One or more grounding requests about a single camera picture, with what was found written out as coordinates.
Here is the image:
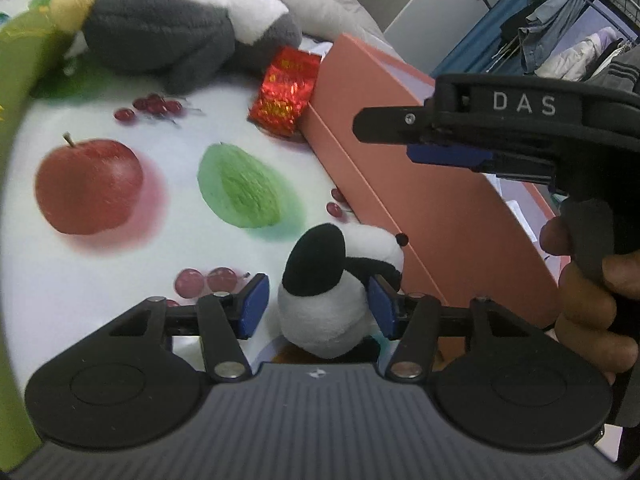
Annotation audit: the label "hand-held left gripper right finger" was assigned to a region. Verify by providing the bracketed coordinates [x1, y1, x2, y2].
[369, 275, 546, 381]

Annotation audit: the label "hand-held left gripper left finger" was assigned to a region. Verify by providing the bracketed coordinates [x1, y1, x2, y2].
[100, 273, 271, 383]

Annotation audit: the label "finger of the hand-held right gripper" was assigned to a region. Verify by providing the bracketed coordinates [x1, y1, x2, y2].
[352, 106, 493, 171]

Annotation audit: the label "pink cardboard box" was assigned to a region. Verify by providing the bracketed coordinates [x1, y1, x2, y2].
[298, 33, 573, 341]

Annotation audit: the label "black and white panda plush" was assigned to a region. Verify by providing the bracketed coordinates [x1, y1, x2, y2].
[277, 223, 408, 359]

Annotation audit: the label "person's right hand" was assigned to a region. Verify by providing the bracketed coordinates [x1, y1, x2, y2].
[539, 217, 637, 387]

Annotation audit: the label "white puffer jacket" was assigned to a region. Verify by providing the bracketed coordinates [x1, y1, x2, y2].
[537, 27, 633, 82]

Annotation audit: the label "dark grey striped garment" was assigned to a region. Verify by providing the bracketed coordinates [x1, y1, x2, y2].
[585, 45, 640, 94]

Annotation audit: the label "blue denim jacket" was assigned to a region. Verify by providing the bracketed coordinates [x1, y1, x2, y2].
[517, 0, 599, 62]

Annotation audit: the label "hanging clothes on rack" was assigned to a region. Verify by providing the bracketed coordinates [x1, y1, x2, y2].
[432, 0, 608, 81]

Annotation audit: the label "red foil packet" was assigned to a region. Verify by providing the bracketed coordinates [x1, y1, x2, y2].
[247, 46, 322, 139]

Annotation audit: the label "black hanging garment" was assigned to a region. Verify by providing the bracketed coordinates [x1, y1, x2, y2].
[500, 2, 539, 47]

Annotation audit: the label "white wardrobe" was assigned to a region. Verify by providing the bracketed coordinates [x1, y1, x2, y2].
[382, 0, 494, 69]

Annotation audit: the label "fruit printed bed sheet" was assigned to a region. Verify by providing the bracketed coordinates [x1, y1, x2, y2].
[0, 0, 386, 396]

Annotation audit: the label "grey and white plush toy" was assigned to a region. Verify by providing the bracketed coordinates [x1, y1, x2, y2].
[52, 0, 304, 95]

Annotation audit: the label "green plush toy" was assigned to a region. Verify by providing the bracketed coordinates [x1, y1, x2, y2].
[0, 7, 76, 461]

